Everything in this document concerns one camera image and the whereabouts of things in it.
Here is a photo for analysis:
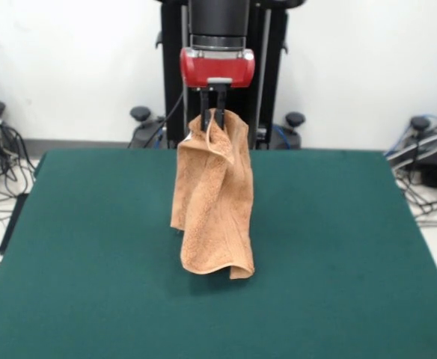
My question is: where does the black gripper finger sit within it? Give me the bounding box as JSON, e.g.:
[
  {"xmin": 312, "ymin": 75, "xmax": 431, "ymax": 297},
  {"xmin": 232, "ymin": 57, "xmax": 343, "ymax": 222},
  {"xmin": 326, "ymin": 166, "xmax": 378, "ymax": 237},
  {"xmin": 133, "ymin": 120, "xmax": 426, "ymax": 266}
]
[
  {"xmin": 215, "ymin": 88, "xmax": 228, "ymax": 130},
  {"xmin": 199, "ymin": 90, "xmax": 212, "ymax": 132}
]

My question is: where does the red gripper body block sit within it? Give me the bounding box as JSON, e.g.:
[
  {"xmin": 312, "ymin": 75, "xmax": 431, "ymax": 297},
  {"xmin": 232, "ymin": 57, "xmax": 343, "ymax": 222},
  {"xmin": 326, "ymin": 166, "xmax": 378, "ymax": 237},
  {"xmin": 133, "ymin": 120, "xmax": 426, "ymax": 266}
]
[{"xmin": 179, "ymin": 46, "xmax": 257, "ymax": 93}]

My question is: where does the brown terry towel with label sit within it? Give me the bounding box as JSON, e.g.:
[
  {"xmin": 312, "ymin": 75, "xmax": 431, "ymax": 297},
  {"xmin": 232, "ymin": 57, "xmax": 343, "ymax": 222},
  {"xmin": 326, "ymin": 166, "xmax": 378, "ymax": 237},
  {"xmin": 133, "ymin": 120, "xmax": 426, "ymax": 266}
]
[{"xmin": 170, "ymin": 108, "xmax": 256, "ymax": 280}]

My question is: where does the dark green table cloth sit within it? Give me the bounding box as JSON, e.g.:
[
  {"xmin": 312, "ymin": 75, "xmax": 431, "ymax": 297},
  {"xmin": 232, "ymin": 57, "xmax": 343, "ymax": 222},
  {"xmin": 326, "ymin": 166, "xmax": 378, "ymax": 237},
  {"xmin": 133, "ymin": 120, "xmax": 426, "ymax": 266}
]
[{"xmin": 0, "ymin": 149, "xmax": 437, "ymax": 359}]

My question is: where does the long black floor bar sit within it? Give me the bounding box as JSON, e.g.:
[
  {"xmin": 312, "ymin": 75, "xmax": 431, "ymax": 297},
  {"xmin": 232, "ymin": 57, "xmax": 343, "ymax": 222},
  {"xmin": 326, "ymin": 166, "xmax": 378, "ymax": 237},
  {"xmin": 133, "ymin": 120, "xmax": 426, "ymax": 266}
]
[{"xmin": 0, "ymin": 194, "xmax": 28, "ymax": 255}]

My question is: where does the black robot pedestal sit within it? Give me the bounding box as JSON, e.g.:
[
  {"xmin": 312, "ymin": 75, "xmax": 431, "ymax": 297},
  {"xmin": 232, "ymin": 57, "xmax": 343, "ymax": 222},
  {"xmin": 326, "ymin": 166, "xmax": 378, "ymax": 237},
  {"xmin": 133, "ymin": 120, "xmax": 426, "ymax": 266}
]
[{"xmin": 128, "ymin": 0, "xmax": 305, "ymax": 150}]

